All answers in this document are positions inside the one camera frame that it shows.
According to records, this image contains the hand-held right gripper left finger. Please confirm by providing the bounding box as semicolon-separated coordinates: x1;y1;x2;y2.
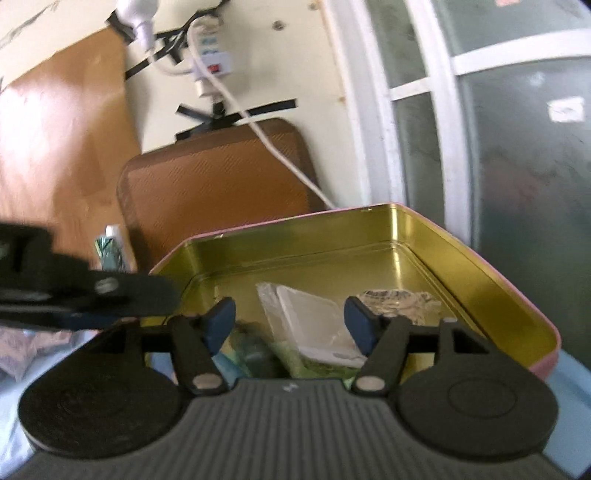
99;298;237;396

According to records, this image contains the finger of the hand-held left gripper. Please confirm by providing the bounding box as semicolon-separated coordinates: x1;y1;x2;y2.
0;222;182;330

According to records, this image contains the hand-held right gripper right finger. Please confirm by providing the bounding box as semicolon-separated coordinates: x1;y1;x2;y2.
344;296;496;395

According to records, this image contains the small white pack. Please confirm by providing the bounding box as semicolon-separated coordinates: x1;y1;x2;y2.
256;281;369;368

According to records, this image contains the clear crinkled packet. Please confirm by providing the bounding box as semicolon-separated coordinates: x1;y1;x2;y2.
360;288;458;329

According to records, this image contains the green tube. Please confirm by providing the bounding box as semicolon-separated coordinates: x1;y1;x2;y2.
95;235;125;271

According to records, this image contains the white tube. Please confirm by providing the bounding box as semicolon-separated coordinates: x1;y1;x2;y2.
105;224;136;271

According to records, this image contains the pink white printed pack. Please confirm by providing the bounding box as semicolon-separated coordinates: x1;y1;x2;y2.
0;323;77;382

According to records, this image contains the blue printed blanket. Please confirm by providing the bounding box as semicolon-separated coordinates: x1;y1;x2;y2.
0;323;591;476

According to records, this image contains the wooden board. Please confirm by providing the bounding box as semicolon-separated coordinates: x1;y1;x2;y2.
0;25;144;273

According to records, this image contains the black tape cross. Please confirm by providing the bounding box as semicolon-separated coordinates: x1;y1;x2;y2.
175;98;296;140

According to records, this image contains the short black tape strip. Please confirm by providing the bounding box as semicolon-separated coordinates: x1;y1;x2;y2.
107;13;139;45

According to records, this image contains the white plug adapter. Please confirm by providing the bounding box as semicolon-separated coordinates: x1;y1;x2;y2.
115;0;160;49

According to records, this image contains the white power strip with cables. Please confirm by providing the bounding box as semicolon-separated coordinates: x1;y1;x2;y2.
185;18;339;209

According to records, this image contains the white window frame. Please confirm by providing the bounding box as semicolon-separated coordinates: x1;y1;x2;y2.
323;0;591;287

